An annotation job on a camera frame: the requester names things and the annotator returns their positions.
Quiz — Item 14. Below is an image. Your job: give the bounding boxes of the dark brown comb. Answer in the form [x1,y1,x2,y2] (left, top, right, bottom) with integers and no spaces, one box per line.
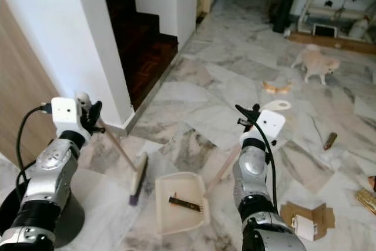
[169,195,203,212]

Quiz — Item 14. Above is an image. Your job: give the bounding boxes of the golden brown flat packet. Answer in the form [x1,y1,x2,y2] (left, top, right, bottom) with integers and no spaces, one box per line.
[355,188,376,215]

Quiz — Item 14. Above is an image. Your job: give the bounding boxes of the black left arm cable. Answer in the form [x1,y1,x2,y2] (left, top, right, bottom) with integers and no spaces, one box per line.
[16,105,53,187]

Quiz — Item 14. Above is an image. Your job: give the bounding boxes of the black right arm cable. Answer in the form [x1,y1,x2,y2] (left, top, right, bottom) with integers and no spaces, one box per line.
[247,109,278,210]

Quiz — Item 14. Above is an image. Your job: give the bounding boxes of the white cluttered rack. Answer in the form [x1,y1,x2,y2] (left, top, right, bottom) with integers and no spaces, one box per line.
[288,0,376,56]

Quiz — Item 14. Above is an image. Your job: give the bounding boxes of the small cream dog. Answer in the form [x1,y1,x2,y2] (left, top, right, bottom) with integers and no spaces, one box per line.
[292,44,341,85]

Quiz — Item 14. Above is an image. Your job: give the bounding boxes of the tall black bag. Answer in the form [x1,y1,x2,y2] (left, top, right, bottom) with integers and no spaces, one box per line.
[267,0,304,34]

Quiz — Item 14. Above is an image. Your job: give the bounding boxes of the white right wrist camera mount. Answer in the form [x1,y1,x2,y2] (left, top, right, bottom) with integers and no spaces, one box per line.
[254,109,287,143]

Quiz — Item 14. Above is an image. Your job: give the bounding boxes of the cream long handled dustpan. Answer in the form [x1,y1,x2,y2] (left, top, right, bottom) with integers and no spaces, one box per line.
[156,99,293,236]

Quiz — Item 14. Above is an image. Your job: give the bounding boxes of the black waste bin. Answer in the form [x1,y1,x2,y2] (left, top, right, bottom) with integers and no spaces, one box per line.
[0,180,86,249]

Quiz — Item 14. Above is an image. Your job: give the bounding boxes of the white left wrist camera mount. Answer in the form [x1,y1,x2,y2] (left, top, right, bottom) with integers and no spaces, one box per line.
[51,97,92,135]

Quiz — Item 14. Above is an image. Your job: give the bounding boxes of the small brown cylinder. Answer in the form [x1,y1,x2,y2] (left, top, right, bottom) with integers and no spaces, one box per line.
[323,132,338,150]

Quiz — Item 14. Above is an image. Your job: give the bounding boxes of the orange white floor toy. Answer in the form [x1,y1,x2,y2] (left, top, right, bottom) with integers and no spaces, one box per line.
[263,81,293,95]

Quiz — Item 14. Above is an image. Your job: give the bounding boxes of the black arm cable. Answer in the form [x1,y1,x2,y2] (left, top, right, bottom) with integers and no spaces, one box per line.
[16,105,53,187]
[247,109,278,210]

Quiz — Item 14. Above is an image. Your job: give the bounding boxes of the white paper roll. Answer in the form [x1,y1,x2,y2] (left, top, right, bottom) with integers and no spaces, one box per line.
[294,215,315,242]

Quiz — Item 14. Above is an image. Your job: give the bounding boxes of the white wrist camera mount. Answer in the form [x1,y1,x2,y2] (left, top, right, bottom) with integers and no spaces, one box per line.
[254,109,287,143]
[51,97,92,135]

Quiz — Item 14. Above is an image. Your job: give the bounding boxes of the wooden handled broom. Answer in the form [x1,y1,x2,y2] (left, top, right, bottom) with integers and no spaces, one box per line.
[75,92,149,207]

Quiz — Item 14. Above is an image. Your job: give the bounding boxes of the dark wooden stairs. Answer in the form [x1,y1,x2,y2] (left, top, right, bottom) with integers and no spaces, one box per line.
[103,0,179,111]

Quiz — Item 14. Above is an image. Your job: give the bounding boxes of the brown cardboard piece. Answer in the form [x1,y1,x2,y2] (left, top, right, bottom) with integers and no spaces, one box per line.
[280,202,335,242]

